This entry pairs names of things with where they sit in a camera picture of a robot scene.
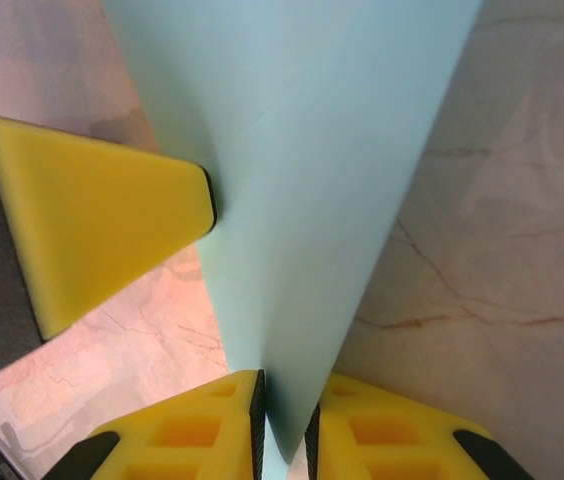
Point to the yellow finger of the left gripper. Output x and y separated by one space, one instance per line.
102 210

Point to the light blue cloth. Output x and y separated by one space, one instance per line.
312 200

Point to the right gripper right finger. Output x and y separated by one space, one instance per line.
387 440

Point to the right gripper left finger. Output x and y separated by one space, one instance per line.
187 435

